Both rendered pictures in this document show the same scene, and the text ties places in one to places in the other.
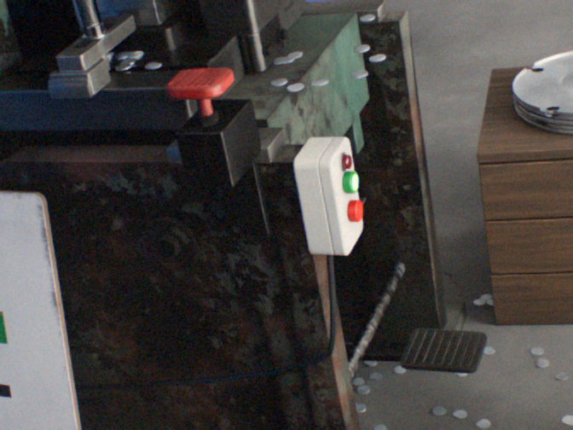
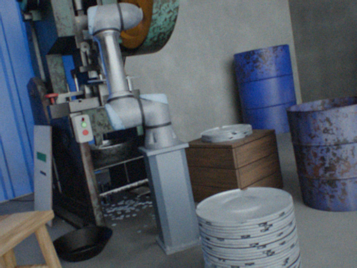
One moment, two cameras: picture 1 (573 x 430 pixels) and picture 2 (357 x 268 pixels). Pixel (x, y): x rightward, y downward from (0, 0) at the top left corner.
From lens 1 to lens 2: 1.60 m
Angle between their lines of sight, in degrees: 36
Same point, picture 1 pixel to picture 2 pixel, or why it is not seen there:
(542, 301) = (199, 194)
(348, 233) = (82, 137)
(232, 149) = (53, 110)
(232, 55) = (94, 100)
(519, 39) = not seen: hidden behind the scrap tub
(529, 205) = (192, 161)
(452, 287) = not seen: hidden behind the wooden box
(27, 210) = (49, 130)
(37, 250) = (49, 139)
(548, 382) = not seen: hidden behind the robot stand
